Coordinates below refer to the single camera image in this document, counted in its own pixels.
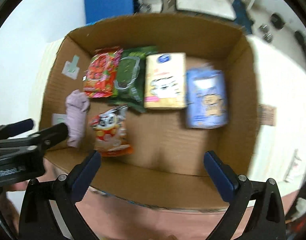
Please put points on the yellow tissue pack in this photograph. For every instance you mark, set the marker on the yellow tissue pack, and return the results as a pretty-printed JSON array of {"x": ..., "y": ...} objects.
[{"x": 165, "y": 81}]

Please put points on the small brown card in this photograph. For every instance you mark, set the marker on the small brown card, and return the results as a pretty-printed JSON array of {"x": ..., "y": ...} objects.
[{"x": 267, "y": 115}]

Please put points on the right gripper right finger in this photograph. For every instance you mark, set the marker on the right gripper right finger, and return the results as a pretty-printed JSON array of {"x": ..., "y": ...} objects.
[{"x": 267, "y": 220}]

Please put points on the red floral wipes pack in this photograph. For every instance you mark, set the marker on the red floral wipes pack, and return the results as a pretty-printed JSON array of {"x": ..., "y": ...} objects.
[{"x": 102, "y": 72}]

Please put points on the pink sock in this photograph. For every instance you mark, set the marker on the pink sock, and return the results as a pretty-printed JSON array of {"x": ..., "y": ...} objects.
[{"x": 77, "y": 106}]

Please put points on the green wet wipes pack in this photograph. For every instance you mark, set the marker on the green wet wipes pack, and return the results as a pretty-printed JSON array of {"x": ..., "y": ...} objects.
[{"x": 129, "y": 84}]

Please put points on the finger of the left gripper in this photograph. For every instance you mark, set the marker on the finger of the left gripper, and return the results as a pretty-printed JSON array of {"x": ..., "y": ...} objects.
[
  {"x": 46, "y": 138},
  {"x": 11, "y": 130}
]

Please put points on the red cartoon snack pack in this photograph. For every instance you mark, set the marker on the red cartoon snack pack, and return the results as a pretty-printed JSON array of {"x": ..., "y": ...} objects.
[{"x": 111, "y": 133}]

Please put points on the chrome dumbbell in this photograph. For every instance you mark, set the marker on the chrome dumbbell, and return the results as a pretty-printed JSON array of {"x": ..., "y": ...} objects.
[
  {"x": 268, "y": 37},
  {"x": 264, "y": 28}
]

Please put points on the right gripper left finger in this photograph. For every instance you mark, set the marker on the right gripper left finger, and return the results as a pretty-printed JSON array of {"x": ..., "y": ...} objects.
[{"x": 37, "y": 220}]

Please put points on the blue foam mat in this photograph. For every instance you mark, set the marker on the blue foam mat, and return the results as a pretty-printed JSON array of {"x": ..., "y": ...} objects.
[{"x": 96, "y": 10}]

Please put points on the blue tissue pack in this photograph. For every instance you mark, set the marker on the blue tissue pack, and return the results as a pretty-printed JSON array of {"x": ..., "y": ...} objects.
[{"x": 206, "y": 98}]

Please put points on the black blue weight bench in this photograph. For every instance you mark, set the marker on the black blue weight bench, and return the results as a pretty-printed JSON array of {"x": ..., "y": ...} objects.
[{"x": 242, "y": 18}]

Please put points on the floor barbell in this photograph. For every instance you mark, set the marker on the floor barbell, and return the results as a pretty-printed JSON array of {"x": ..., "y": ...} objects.
[{"x": 278, "y": 22}]

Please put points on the cardboard box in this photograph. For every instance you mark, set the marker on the cardboard box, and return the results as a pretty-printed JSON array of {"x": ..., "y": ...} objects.
[{"x": 166, "y": 167}]

